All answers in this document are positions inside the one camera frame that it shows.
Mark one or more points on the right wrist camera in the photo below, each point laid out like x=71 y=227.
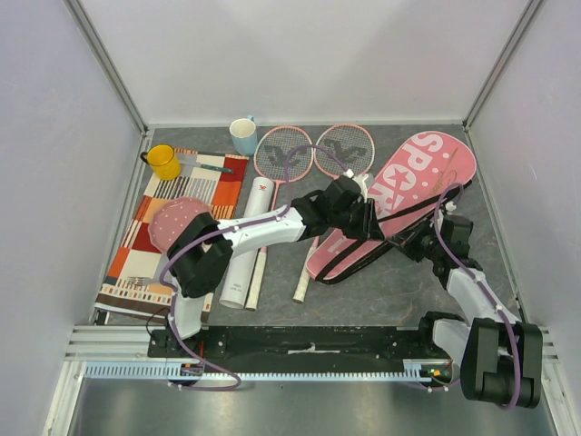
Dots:
x=450 y=207

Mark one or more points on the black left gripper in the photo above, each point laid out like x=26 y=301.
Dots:
x=369 y=227

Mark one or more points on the white slotted cable duct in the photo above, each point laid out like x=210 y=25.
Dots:
x=183 y=372

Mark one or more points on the aluminium frame post right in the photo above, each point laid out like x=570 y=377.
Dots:
x=514 y=40

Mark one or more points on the white shuttlecock tube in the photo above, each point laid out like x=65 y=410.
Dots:
x=238 y=277

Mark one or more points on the pink badminton racket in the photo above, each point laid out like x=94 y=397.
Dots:
x=350 y=143
x=283 y=154

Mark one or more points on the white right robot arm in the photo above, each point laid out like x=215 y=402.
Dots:
x=499 y=356

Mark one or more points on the aluminium frame post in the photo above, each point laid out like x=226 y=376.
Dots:
x=514 y=40
x=96 y=44

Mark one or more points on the yellow enamel mug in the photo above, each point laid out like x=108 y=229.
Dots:
x=163 y=160

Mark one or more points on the colourful patchwork placemat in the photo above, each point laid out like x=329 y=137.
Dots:
x=137 y=257

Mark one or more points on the metal fork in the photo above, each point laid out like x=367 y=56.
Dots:
x=139 y=282

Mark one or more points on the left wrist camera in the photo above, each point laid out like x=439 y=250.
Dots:
x=364 y=182

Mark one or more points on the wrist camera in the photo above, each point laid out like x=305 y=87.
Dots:
x=364 y=182
x=450 y=207

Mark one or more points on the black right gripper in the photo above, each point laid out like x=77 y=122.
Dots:
x=409 y=241

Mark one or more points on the pink dotted plate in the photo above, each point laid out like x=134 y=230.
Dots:
x=172 y=219

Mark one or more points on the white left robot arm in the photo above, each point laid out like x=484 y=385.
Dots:
x=200 y=249

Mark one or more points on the aluminium frame post left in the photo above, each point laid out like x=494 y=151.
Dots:
x=96 y=44

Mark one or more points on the pink sport racket bag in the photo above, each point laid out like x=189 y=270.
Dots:
x=405 y=191

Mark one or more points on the light blue mug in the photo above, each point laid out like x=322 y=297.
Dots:
x=244 y=135

